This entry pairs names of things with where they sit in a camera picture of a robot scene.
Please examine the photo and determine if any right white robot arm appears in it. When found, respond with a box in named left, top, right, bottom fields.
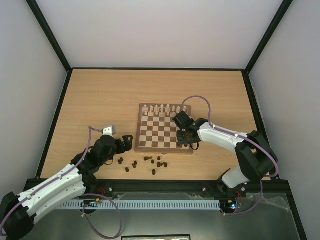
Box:
left=172, top=111, right=279, bottom=196

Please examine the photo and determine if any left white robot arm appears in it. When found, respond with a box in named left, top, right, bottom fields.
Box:
left=0, top=135, right=133, bottom=240

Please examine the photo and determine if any wooden chess board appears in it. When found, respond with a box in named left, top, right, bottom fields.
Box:
left=135, top=103, right=193, bottom=154

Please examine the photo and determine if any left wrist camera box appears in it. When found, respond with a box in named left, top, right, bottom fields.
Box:
left=102, top=124, right=116, bottom=136

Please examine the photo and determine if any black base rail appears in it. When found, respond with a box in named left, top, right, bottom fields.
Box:
left=87, top=179, right=293, bottom=200

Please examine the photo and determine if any white slotted cable duct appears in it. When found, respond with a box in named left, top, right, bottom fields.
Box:
left=58, top=200, right=221, bottom=211

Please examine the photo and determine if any black left frame post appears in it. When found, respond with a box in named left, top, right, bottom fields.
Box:
left=26, top=0, right=72, bottom=73

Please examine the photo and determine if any black corner frame post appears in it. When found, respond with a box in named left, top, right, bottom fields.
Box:
left=244, top=0, right=294, bottom=74

